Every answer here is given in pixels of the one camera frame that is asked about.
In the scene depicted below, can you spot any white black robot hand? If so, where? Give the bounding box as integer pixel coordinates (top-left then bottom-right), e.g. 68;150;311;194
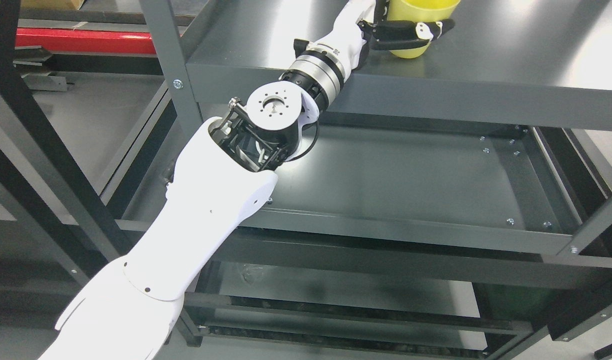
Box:
316;0;456;69

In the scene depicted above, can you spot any yellow plastic cup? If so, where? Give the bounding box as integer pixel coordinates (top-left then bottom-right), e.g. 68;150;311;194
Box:
386;0;460;59

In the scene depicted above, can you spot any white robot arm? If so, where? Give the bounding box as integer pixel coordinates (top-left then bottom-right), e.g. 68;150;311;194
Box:
40;35;364;360

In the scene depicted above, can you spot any dark metal shelf rack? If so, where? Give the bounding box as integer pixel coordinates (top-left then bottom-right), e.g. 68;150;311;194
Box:
0;0;612;360

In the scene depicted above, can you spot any red metal beam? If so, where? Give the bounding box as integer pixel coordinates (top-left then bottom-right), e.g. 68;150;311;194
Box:
15;27;156;55

